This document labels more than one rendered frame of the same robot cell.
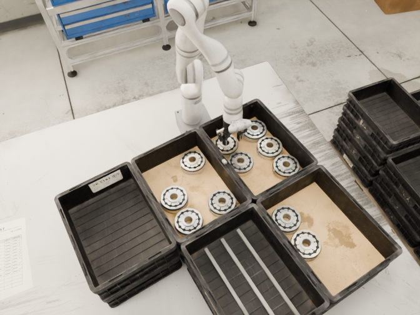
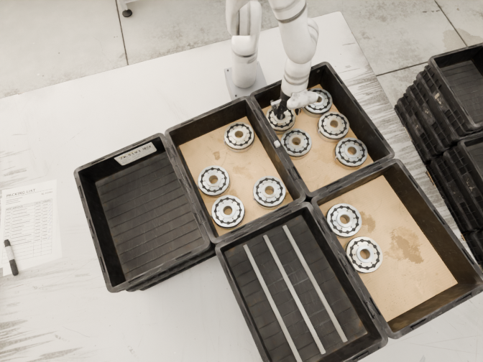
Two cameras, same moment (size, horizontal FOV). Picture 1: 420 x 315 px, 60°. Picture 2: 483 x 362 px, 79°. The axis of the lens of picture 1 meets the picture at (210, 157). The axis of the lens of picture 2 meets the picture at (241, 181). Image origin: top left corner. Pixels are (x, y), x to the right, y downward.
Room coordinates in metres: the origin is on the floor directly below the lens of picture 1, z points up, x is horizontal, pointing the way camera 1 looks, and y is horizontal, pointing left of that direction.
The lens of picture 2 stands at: (0.36, 0.00, 1.74)
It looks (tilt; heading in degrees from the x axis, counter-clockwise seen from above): 70 degrees down; 11
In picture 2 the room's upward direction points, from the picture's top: 8 degrees counter-clockwise
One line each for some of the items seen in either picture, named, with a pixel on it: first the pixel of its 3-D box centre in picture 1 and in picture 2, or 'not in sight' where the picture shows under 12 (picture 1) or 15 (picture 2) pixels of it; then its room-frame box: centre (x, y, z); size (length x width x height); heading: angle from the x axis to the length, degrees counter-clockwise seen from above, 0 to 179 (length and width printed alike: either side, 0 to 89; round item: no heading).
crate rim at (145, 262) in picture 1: (113, 220); (139, 206); (0.56, 0.35, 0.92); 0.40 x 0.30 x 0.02; 28
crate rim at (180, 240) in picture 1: (189, 180); (231, 164); (0.70, 0.08, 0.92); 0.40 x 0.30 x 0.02; 28
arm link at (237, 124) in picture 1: (235, 114); (297, 84); (0.90, -0.10, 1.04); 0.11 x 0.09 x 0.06; 21
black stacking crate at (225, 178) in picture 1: (190, 187); (233, 170); (0.70, 0.08, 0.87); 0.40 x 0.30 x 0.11; 28
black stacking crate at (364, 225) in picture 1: (322, 232); (385, 243); (0.49, -0.37, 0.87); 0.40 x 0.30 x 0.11; 28
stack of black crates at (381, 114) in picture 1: (378, 134); (450, 110); (1.27, -0.98, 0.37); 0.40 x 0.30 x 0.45; 19
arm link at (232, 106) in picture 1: (233, 90); (300, 51); (0.92, -0.10, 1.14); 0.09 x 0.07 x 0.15; 170
